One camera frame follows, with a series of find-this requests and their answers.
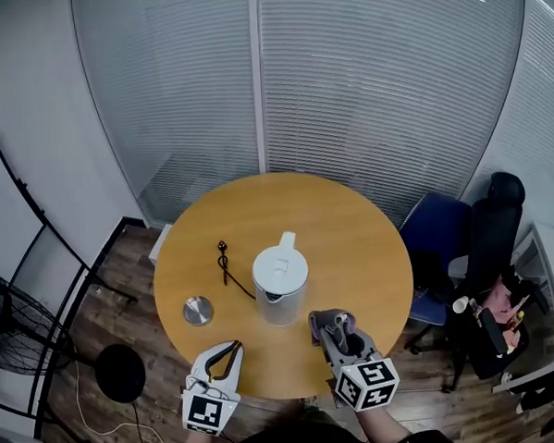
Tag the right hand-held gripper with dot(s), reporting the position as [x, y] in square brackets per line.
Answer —
[366, 382]

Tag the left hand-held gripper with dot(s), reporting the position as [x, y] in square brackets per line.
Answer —
[208, 411]

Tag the grey and purple cloth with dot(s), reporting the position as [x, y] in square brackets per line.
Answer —
[331, 322]

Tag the white electric kettle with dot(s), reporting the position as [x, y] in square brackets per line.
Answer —
[280, 285]

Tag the person's right forearm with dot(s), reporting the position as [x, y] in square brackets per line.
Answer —
[380, 423]

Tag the round silver metal disc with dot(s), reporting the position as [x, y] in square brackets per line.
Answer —
[198, 310]

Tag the person's camouflage trousers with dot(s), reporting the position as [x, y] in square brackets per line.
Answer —
[317, 410]

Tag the round wooden table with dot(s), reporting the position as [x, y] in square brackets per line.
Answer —
[353, 258]

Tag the black item on chair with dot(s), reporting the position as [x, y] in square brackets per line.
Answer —
[428, 273]

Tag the white paper cup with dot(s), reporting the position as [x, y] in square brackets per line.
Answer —
[460, 304]

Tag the white box on floor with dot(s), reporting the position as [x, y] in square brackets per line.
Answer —
[160, 247]

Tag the blue chair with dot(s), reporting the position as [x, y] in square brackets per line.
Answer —
[439, 226]

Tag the pink bag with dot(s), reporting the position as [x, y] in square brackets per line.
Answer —
[503, 296]

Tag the yellow drink bottle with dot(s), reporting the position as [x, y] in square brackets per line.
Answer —
[519, 316]

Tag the black office chair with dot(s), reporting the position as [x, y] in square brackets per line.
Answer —
[495, 232]

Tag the dark shoes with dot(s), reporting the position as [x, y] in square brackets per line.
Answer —
[550, 398]

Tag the black pedestal fan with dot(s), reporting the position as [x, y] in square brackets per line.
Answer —
[120, 374]

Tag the black metal frame stand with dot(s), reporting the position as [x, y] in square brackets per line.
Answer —
[6, 165]

